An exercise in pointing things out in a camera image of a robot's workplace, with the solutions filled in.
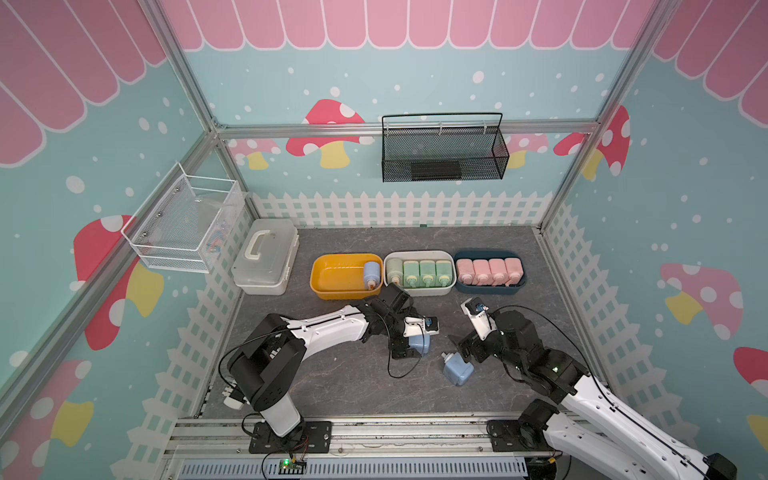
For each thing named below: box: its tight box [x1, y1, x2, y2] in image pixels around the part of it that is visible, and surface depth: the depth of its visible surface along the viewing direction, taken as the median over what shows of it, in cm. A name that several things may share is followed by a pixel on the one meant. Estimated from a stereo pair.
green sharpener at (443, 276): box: [435, 260, 453, 287], surface depth 99 cm
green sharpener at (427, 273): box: [420, 260, 436, 287], surface depth 99 cm
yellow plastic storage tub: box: [310, 253, 384, 300], surface depth 108 cm
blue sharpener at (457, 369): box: [441, 352, 475, 386], surface depth 80 cm
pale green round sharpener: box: [386, 258, 403, 287], surface depth 101 cm
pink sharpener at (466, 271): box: [456, 259, 476, 285], surface depth 102 cm
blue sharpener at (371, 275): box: [364, 261, 380, 290], surface depth 99 cm
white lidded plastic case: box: [231, 219, 300, 295], surface depth 99 cm
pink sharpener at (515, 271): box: [504, 258, 524, 287], surface depth 101 cm
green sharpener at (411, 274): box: [403, 260, 419, 288], surface depth 100 cm
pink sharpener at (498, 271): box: [488, 258, 509, 286], surface depth 102 cm
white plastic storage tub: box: [383, 250, 457, 297], surface depth 101 cm
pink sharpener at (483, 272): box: [472, 259, 494, 286], surface depth 101 cm
